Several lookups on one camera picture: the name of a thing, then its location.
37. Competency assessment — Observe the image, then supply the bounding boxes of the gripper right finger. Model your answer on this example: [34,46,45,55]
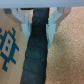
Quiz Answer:
[44,7,72,51]

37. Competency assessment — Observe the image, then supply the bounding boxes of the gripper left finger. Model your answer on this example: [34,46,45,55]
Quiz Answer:
[3,7,35,40]

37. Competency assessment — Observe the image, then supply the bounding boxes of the black drawer handle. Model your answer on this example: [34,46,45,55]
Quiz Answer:
[19,8,56,84]

